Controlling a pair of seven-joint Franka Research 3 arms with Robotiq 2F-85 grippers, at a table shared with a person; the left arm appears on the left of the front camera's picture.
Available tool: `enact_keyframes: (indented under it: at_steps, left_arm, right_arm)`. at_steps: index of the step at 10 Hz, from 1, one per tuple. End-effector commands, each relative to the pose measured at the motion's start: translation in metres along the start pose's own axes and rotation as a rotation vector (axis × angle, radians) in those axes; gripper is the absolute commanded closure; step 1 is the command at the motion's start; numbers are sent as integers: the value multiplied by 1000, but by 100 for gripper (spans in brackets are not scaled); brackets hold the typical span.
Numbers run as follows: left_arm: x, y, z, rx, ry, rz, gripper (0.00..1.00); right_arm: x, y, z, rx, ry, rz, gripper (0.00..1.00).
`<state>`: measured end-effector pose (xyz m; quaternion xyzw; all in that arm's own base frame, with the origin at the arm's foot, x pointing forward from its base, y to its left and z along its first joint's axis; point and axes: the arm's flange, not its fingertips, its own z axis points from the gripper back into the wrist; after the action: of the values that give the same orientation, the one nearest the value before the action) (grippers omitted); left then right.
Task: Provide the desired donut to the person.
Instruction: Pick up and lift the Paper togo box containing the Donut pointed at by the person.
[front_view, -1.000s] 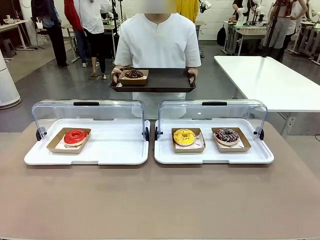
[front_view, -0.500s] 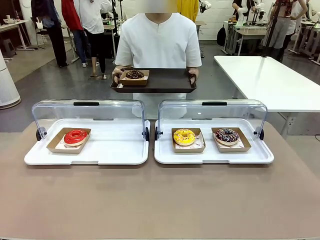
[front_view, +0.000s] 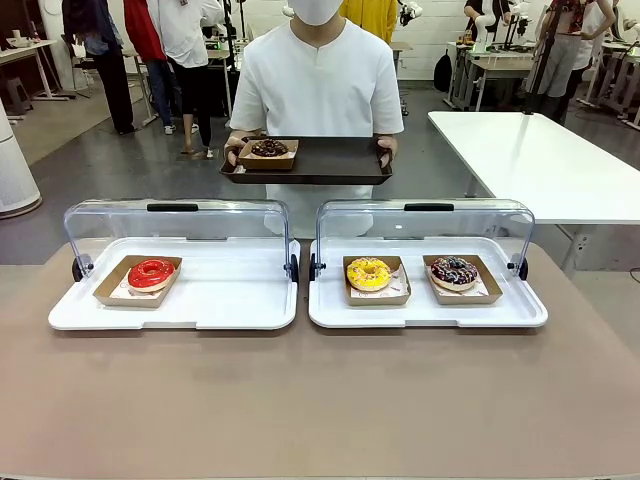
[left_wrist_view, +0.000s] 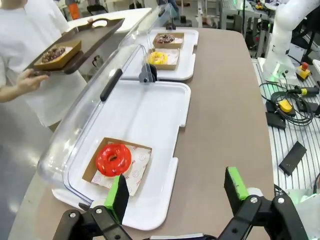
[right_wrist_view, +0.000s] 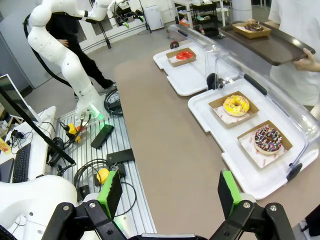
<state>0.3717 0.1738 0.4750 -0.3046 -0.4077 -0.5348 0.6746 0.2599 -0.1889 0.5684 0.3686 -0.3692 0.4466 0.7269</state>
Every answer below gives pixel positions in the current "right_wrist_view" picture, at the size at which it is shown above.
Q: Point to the large flat black box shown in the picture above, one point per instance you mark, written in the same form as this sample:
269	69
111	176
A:
102	136

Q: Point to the brown serving tray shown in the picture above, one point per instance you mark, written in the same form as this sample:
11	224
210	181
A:
275	47

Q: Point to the yellow plastic device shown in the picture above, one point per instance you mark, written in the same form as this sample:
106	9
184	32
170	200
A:
102	176

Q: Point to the white printed paper liner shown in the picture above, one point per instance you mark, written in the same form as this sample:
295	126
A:
225	117
250	150
173	60

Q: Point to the chocolate donut with nut bits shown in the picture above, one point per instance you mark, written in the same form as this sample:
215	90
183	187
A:
250	28

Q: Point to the black shelf cart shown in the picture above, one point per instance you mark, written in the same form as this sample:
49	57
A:
210	31

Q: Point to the yellow snack packet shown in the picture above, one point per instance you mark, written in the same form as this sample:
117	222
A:
4	146

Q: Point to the chocolate donut with coloured sprinkles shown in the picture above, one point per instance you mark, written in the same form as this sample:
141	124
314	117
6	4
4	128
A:
261	146

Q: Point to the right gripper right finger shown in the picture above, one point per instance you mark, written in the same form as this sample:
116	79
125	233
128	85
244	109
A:
226	192

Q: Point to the red glazed donut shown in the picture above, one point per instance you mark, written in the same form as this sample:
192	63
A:
184	55

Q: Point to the black diagonal bar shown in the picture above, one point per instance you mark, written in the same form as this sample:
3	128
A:
50	140

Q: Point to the black lid hinge knob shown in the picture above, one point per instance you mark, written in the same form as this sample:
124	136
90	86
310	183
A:
174	45
294	172
221	83
211	81

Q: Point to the small black mounting block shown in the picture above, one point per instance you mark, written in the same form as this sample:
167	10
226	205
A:
84	192

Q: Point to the bystander in black clothes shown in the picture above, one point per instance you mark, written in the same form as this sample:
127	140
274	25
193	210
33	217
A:
87	62

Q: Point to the white donut display tray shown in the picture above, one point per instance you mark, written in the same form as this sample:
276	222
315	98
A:
225	150
185	77

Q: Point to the black keyboard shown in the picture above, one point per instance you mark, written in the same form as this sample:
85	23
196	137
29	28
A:
22	162

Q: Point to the person's right hand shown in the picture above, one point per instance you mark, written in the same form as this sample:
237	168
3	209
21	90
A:
272	24

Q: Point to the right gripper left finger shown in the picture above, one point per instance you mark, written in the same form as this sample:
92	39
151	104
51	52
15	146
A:
112	192

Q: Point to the small black box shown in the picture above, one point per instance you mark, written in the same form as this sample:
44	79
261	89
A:
123	173

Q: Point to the grey slotted mounting plate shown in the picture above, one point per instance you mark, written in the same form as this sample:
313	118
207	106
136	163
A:
82	152

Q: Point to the yellow sprinkled donut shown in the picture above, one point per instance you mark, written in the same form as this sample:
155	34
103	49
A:
230	108

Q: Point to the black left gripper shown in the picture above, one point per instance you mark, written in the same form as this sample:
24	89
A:
123	11

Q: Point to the brown cardboard donut box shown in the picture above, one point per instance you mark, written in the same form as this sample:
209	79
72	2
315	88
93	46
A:
252	110
182	63
287	143
250	35

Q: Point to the person's left hand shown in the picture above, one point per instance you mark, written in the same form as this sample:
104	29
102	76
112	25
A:
310	62

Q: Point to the computer monitor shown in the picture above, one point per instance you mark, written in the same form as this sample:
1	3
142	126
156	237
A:
15	87

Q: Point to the person in white shirt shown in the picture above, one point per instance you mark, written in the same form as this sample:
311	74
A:
295	20

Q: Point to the white desk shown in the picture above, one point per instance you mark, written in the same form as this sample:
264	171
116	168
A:
37	150

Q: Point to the yellow emergency stop box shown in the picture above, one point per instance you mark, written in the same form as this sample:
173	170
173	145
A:
72	130

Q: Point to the black metal stand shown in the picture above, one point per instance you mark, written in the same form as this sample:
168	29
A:
109	43

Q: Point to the dark laptop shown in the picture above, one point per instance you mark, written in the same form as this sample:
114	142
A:
6	170

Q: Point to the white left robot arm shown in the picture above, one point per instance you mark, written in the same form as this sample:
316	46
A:
72	67

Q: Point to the clear plastic tray lid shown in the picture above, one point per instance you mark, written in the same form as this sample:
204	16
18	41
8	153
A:
195	37
282	105

